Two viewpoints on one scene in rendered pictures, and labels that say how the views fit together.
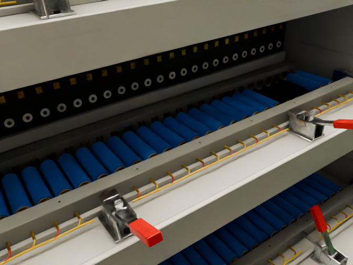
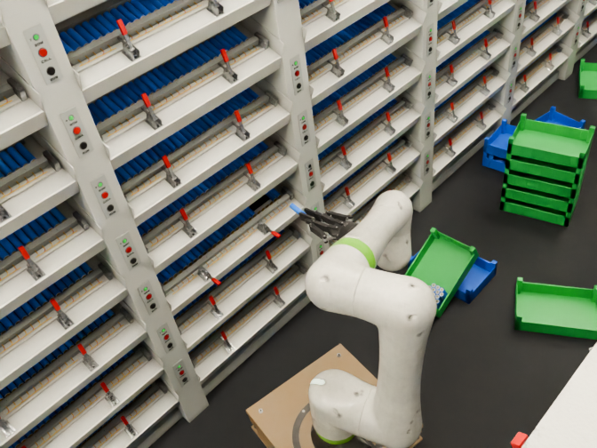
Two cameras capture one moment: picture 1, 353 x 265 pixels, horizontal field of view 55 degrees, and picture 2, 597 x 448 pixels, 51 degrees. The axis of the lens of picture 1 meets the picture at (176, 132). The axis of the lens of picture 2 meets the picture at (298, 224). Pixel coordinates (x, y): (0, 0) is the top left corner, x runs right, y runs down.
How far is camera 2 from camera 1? 1.73 m
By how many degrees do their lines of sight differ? 32
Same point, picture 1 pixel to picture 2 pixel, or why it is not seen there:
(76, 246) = (195, 284)
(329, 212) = (275, 246)
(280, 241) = (253, 262)
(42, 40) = (191, 243)
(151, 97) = not seen: hidden behind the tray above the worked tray
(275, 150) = (251, 240)
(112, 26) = (205, 232)
